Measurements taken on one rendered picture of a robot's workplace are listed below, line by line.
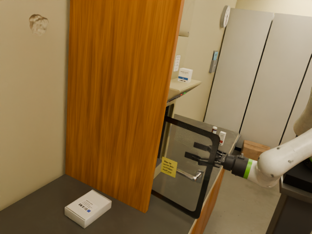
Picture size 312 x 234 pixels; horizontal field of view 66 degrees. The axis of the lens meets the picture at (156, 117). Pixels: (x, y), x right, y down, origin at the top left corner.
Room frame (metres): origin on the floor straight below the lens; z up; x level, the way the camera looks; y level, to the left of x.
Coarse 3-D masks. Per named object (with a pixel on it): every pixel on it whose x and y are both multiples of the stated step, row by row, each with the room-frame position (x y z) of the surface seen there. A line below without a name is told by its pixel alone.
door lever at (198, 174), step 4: (176, 172) 0.85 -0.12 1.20; (180, 172) 0.84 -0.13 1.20; (184, 172) 0.84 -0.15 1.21; (196, 172) 0.86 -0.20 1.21; (184, 176) 0.83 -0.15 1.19; (188, 176) 0.82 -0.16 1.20; (192, 176) 0.82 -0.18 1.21; (196, 176) 0.83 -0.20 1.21; (200, 176) 0.85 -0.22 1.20; (192, 180) 0.81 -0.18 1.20
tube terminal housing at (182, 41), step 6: (180, 36) 1.18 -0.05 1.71; (180, 42) 1.19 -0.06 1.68; (186, 42) 1.27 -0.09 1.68; (180, 48) 1.20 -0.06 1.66; (186, 48) 1.28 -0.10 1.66; (180, 54) 1.22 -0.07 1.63; (174, 60) 1.16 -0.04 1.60; (180, 60) 1.23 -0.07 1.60; (180, 66) 1.24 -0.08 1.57; (174, 72) 1.18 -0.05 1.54; (174, 78) 1.19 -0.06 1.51; (174, 102) 1.25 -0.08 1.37; (174, 108) 1.27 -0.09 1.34; (168, 114) 1.28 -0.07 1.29
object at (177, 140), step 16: (176, 128) 0.93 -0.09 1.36; (192, 128) 0.89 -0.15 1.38; (160, 144) 0.96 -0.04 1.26; (176, 144) 0.92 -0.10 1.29; (192, 144) 0.88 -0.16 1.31; (208, 144) 0.85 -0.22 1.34; (160, 160) 0.95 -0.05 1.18; (176, 160) 0.91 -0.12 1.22; (192, 160) 0.88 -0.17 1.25; (208, 160) 0.84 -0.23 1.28; (160, 176) 0.94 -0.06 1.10; (176, 176) 0.90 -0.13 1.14; (208, 176) 0.83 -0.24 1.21; (160, 192) 0.94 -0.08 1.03; (176, 192) 0.90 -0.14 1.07; (192, 192) 0.86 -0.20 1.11; (192, 208) 0.85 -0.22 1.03
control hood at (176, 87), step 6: (174, 84) 1.05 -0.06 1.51; (180, 84) 1.07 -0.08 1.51; (186, 84) 1.09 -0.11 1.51; (192, 84) 1.11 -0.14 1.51; (198, 84) 1.19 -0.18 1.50; (174, 90) 0.96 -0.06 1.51; (180, 90) 0.96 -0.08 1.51; (186, 90) 1.05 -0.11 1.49; (168, 96) 0.96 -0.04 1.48; (174, 96) 0.96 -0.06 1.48; (180, 96) 1.21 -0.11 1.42
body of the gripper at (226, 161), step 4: (224, 156) 1.04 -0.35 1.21; (228, 156) 1.00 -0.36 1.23; (232, 156) 1.00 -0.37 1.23; (216, 160) 1.01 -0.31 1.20; (220, 160) 1.00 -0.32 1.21; (224, 160) 1.00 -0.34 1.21; (228, 160) 0.99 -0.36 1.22; (232, 160) 0.98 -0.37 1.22; (224, 164) 0.98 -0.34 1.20; (228, 164) 0.98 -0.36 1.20; (224, 168) 0.99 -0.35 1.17; (228, 168) 0.98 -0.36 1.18
